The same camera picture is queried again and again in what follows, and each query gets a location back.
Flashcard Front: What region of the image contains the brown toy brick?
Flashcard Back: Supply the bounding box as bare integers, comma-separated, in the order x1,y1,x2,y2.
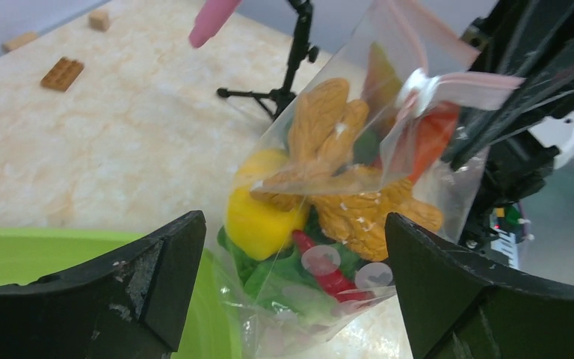
40,57,84,92

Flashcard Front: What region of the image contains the orange toy pastry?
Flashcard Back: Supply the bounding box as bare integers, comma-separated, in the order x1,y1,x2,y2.
250,78,444,262

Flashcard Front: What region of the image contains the red toy chili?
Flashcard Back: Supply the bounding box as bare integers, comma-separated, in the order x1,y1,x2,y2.
291,230,374,303

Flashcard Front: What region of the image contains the tan block at wall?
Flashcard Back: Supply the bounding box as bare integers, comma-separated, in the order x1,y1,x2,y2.
1,31,39,53

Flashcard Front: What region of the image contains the tan wooden block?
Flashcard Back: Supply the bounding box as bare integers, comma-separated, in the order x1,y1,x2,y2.
87,9,111,32

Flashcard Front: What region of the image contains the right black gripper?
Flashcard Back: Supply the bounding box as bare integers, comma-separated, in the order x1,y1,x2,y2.
442,1,574,248

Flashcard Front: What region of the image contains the orange toy carrot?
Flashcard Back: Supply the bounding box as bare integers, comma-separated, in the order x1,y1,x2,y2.
409,102,460,183

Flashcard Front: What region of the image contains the pink microphone on tripod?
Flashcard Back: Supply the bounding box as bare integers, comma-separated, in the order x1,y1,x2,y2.
188,0,320,120

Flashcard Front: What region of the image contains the clear zip top bag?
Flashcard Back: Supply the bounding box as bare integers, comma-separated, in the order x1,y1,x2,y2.
217,1,522,358

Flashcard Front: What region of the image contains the green toy lettuce leaf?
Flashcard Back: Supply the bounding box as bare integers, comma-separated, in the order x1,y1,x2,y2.
217,209,375,325

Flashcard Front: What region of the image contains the green plastic bowl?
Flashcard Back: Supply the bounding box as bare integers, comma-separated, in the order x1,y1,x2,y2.
0,228,241,359

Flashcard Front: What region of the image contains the yellow toy lemon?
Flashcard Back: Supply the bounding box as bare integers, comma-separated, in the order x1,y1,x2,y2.
224,149,310,261

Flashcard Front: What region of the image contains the orange toy fruit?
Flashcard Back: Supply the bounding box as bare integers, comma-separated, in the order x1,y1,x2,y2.
361,42,402,138

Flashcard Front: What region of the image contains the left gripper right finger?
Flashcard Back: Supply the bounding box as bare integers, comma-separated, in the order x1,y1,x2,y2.
386,213,574,358

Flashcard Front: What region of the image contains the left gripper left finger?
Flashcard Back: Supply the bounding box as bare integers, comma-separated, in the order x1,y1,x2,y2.
0,210,206,358

